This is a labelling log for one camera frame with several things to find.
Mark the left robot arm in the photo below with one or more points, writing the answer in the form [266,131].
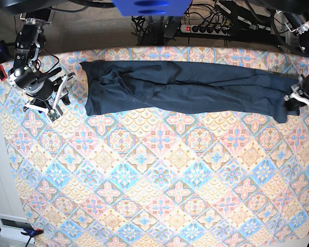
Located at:
[297,16]

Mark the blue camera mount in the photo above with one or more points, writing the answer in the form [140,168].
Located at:
[152,7]

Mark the dark blue t-shirt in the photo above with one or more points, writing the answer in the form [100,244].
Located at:
[185,87]

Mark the colourful patterned tablecloth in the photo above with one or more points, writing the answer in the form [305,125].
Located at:
[151,177]

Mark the white power strip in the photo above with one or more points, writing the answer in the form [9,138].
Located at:
[196,29]

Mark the blue clamp front left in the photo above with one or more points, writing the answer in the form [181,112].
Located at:
[28,232]

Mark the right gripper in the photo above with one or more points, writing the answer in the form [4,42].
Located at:
[46,95]

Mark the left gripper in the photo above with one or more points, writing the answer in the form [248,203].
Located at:
[299,96]

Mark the blue clamp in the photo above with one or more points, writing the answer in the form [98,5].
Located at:
[4,56]
[28,232]

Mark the blue clamp back left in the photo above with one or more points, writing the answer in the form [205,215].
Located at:
[4,56]

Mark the white wall outlet box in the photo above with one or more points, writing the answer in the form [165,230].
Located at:
[12,226]

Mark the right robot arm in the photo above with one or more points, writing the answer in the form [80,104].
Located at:
[25,75]

